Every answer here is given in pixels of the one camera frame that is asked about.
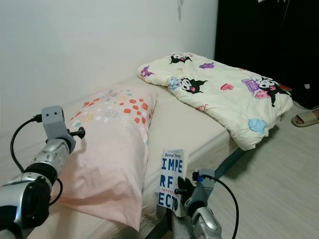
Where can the white book blue letters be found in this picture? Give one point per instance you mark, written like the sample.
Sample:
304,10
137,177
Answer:
171,181

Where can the pink dotted pillow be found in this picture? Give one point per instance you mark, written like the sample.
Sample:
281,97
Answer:
109,169

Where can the cream Kuromi print comforter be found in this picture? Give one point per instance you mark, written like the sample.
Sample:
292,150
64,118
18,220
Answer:
229,99

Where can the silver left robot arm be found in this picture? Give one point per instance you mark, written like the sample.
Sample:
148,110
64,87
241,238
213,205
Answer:
30,199

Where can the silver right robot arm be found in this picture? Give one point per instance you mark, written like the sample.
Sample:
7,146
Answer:
204,221

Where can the grey right robot leg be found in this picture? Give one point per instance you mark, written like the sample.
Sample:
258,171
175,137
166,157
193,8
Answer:
180,228

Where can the beige sheeted bed mattress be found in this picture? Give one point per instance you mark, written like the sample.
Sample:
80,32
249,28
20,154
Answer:
199,134

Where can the beige slide sandal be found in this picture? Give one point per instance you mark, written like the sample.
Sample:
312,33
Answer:
306,118

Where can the black wardrobe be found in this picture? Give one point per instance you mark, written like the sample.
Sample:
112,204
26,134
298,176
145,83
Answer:
249,40

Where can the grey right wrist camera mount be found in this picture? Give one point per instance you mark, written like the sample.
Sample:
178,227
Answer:
204,186

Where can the dark teal bed frame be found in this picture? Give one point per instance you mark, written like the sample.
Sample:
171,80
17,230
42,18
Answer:
232,158

